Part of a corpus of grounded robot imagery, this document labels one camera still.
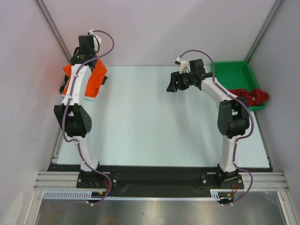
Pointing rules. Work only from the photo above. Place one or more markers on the right aluminium corner post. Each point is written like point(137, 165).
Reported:
point(262, 31)

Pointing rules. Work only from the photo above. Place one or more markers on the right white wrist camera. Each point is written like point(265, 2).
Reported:
point(182, 64)

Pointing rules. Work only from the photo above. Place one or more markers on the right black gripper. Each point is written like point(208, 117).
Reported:
point(177, 79)

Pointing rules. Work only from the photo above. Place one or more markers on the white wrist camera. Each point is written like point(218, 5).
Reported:
point(97, 40)
point(182, 64)

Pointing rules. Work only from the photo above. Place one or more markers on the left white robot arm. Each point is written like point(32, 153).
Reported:
point(73, 119)

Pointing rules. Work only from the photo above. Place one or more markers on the aluminium corner post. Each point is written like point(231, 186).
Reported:
point(53, 28)
point(262, 31)

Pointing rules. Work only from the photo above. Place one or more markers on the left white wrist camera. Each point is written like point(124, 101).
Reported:
point(97, 40)

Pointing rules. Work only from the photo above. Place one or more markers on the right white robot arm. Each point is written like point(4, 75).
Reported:
point(233, 118)

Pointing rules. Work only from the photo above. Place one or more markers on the orange t shirt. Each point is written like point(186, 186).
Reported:
point(99, 71)

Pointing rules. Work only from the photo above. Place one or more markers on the light blue cable duct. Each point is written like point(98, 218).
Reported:
point(91, 196)

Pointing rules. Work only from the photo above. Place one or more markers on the aluminium front rail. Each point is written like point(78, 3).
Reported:
point(262, 181)

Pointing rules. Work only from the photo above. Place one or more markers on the folded black t shirt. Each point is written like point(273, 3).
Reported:
point(66, 78)

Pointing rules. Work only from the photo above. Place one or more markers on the left aluminium corner post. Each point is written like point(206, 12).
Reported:
point(53, 28)

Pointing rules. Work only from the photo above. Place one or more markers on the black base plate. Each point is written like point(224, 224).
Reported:
point(152, 181)

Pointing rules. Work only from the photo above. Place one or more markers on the dark red t shirt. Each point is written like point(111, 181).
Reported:
point(256, 97)

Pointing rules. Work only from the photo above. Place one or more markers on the green plastic bin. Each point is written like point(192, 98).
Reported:
point(237, 75)

